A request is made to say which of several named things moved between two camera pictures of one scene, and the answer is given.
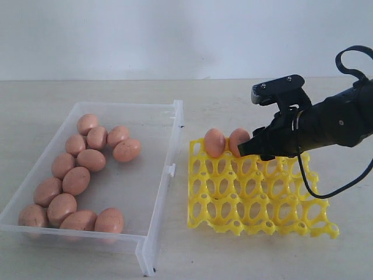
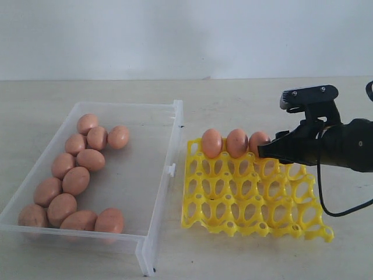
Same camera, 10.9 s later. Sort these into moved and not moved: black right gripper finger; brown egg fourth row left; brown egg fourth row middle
Moved: black right gripper finger
Not moved: brown egg fourth row middle; brown egg fourth row left
